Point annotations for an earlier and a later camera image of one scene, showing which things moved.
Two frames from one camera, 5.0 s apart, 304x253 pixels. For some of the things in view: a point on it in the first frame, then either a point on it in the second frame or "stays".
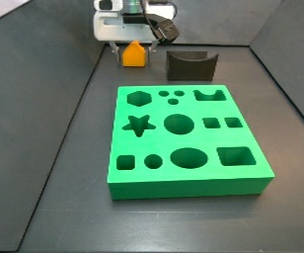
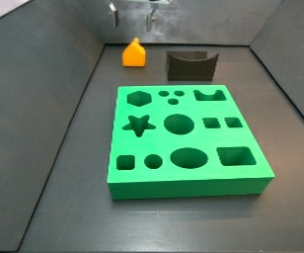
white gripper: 110,28 to 148,16
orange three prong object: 134,55 stays
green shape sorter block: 182,144 stays
